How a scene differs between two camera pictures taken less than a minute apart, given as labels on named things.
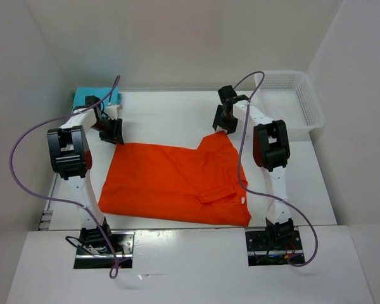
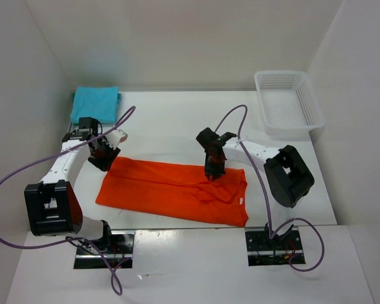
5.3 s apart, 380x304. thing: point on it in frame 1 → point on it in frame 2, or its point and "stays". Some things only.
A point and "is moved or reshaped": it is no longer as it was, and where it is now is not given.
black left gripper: x=115 y=135 → x=106 y=163
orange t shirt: x=196 y=185 is moved or reshaped
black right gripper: x=217 y=117 → x=209 y=171
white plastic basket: x=289 y=96 stays
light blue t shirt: x=101 y=92 stays
